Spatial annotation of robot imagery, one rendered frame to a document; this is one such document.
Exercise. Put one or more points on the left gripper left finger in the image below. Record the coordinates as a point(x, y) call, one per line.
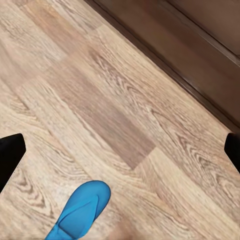
point(12, 149)

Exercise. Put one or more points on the sandal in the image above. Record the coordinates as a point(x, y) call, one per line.
point(83, 207)

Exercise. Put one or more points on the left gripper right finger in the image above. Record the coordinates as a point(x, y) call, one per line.
point(232, 149)

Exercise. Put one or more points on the bench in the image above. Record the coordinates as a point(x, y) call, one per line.
point(195, 42)

